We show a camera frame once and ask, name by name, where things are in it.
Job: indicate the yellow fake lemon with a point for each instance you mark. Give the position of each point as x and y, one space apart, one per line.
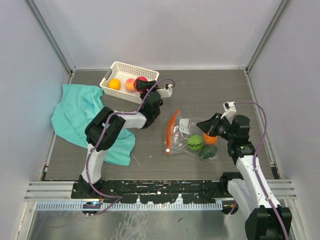
115 84

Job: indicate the fake peach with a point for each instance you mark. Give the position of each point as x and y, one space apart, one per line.
130 85

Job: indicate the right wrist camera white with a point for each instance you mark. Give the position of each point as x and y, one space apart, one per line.
229 109

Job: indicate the clear zip bag orange seal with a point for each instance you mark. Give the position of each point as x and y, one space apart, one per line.
183 136

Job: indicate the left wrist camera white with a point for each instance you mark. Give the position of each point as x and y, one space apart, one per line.
166 92

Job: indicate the dark green fake avocado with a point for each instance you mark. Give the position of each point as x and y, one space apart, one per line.
208 152

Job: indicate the white perforated plastic basket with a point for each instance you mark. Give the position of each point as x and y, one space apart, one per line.
123 71

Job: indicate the red fake apple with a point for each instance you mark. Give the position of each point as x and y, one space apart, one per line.
140 83

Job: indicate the green fake fruit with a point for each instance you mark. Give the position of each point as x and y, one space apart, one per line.
195 142

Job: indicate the orange fake orange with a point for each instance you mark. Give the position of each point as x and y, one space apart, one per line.
209 140

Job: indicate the teal cloth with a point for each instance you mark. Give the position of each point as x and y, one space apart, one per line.
77 108

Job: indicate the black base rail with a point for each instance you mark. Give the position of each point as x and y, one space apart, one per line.
153 191

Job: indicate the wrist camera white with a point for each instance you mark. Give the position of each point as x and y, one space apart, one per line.
229 109
166 92

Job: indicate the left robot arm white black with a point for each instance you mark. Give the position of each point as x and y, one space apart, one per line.
103 131

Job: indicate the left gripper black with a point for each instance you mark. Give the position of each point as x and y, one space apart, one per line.
141 84

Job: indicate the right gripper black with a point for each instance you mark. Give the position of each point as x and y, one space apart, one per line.
209 126

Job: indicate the grey slotted cable duct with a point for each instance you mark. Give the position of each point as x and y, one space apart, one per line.
138 206

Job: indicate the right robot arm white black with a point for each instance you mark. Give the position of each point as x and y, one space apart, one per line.
265 218

